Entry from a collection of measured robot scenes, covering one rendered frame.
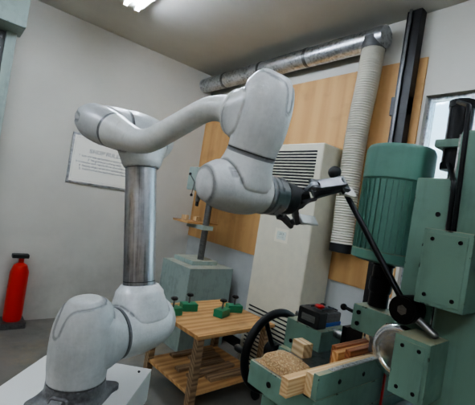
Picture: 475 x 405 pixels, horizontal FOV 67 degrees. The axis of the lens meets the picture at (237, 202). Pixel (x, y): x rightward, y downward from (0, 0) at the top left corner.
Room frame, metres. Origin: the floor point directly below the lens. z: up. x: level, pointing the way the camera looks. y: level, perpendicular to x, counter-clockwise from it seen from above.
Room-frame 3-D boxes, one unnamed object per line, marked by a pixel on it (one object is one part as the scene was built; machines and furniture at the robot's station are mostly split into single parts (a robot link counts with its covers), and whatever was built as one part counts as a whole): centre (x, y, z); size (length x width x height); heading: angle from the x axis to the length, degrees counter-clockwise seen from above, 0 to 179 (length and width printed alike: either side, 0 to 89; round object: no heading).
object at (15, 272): (3.00, 1.70, 0.30); 0.19 x 0.18 x 0.60; 40
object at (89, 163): (3.44, 1.31, 1.48); 0.64 x 0.02 x 0.46; 130
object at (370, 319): (0.96, -0.43, 1.03); 0.14 x 0.07 x 0.09; 39
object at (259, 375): (1.07, -0.37, 0.87); 0.61 x 0.30 x 0.06; 129
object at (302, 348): (1.01, -0.24, 0.92); 0.05 x 0.04 x 0.04; 32
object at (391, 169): (0.98, -0.42, 1.35); 0.18 x 0.18 x 0.31
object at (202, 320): (2.43, 0.05, 0.32); 0.66 x 0.57 x 0.64; 132
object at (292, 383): (0.94, -0.38, 0.92); 0.58 x 0.02 x 0.04; 129
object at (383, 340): (0.80, -0.41, 1.02); 0.12 x 0.03 x 0.12; 39
